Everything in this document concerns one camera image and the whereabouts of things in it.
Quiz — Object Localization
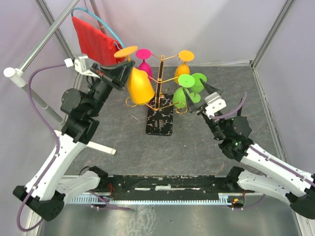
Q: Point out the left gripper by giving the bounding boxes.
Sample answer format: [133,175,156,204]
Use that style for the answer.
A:
[87,60,136,117]

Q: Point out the green wine glass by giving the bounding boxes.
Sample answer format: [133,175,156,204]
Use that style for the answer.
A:
[189,73,207,103]
[172,74,195,108]

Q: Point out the green wine glass front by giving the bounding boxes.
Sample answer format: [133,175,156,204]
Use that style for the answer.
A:
[172,74,195,108]

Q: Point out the orange wine glass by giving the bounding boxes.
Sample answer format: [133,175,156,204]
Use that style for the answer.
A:
[114,46,155,105]
[175,50,194,77]

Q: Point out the pink wine glass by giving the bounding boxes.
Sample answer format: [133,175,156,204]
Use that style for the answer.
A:
[136,48,153,81]

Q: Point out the orange wine glass front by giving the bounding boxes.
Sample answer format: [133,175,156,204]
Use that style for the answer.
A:
[175,50,194,77]

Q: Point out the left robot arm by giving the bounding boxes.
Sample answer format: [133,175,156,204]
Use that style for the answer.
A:
[13,59,135,221]

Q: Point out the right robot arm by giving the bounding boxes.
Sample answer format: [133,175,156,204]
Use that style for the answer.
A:
[184,81,315,219]

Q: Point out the red cloth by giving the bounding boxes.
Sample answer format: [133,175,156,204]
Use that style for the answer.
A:
[72,16,126,65]

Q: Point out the blue clothes hanger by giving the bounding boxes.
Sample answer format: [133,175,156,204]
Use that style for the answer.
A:
[70,0,126,49]

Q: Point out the white clothes stand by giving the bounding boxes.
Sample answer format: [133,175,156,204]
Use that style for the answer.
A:
[3,0,148,155]

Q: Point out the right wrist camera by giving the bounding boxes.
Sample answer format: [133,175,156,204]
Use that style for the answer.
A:
[204,92,226,118]

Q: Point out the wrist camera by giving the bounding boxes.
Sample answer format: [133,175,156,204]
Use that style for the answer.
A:
[64,54,96,77]
[204,92,226,118]

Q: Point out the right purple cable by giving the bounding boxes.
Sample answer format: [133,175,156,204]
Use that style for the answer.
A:
[210,92,315,211]

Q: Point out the purple cable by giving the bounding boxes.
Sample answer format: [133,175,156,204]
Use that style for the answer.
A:
[17,63,135,232]
[210,92,315,211]

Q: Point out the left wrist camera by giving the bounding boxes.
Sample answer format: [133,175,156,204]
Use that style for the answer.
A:
[64,54,96,77]

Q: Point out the gold wire glass rack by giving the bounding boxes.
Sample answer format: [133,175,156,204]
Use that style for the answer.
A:
[126,55,177,137]

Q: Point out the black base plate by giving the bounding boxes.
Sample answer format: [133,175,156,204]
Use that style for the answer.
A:
[92,175,244,200]

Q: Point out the white slotted cable duct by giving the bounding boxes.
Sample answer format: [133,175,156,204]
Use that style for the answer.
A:
[67,193,232,206]

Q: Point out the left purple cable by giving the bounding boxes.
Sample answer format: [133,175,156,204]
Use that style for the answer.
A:
[17,63,135,232]

